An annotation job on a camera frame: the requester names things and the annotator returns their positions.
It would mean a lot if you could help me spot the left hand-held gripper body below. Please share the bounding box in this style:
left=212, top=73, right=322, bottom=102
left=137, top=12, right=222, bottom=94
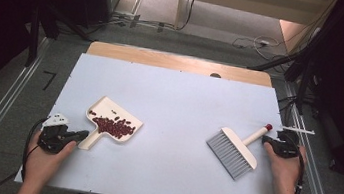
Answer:
left=36, top=111, right=73, bottom=157

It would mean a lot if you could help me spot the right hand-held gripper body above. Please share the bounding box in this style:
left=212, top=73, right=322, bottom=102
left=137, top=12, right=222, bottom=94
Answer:
left=272, top=124, right=316, bottom=163

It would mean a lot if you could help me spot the cream hand brush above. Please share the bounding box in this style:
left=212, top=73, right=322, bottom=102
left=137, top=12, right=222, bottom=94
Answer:
left=201, top=115, right=274, bottom=185

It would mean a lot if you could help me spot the pile of red beans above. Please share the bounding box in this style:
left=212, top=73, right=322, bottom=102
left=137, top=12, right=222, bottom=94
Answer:
left=85, top=107, right=139, bottom=143

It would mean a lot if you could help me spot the cream plastic dustpan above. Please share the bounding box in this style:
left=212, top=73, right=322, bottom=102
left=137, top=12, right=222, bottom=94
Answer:
left=76, top=93, right=147, bottom=158

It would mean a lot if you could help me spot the person's right hand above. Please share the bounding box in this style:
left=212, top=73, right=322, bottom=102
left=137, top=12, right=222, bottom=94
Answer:
left=257, top=140, right=309, bottom=194

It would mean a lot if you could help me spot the person's left hand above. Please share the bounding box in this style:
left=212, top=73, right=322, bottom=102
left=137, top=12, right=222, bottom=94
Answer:
left=21, top=128, right=78, bottom=191

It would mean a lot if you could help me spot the black metal stand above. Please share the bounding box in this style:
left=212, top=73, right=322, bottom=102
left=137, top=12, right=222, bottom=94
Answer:
left=23, top=4, right=46, bottom=69
left=241, top=20, right=326, bottom=118

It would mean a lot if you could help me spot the wooden table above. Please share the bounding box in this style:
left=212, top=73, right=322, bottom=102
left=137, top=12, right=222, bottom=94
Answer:
left=84, top=39, right=276, bottom=89

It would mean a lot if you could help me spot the grey power strip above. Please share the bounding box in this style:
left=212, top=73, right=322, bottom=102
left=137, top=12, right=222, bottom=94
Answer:
left=109, top=9, right=143, bottom=30

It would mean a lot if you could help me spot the light wooden furniture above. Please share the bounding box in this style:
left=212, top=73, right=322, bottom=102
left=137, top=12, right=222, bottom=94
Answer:
left=176, top=0, right=339, bottom=31

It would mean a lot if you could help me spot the left hand-held gripper black cable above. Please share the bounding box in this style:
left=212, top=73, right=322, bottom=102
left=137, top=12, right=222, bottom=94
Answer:
left=19, top=114, right=50, bottom=185

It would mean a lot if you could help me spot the hand-held gripper black cable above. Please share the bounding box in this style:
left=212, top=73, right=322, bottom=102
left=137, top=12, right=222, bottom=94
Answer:
left=292, top=153, right=310, bottom=194
left=19, top=114, right=50, bottom=185

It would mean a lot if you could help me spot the right hand-held gripper black cable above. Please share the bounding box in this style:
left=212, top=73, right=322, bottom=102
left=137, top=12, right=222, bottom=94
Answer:
left=292, top=153, right=310, bottom=194

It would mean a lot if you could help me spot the black floor cable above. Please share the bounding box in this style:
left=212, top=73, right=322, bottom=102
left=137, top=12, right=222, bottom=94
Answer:
left=0, top=169, right=19, bottom=194

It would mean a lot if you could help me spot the white tangled cable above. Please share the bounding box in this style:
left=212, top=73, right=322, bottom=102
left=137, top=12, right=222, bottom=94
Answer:
left=230, top=31, right=291, bottom=65

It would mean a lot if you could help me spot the black hanging cable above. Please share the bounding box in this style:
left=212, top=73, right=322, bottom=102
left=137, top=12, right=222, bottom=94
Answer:
left=176, top=0, right=201, bottom=34

